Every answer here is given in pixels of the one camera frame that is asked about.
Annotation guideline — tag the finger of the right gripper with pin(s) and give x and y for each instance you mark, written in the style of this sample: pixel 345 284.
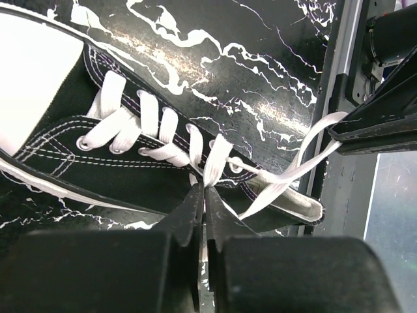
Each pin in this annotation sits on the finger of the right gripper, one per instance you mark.
pixel 396 98
pixel 391 135

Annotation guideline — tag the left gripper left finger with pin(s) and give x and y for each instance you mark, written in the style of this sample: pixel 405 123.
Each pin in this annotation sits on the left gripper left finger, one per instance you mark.
pixel 155 270

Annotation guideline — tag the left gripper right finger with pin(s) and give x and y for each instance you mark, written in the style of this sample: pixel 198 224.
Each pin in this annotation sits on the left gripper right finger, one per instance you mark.
pixel 253 273

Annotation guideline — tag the white shoelace sneaker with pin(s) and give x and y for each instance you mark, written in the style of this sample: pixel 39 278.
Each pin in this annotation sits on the white shoelace sneaker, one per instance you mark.
pixel 120 128

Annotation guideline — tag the black sneaker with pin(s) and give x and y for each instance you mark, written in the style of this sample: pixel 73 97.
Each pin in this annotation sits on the black sneaker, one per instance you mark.
pixel 50 75

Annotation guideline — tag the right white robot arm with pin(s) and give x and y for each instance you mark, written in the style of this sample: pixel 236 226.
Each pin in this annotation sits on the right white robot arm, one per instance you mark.
pixel 375 78

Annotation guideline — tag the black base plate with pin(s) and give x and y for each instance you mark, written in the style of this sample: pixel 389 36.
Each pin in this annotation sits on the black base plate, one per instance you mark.
pixel 344 183

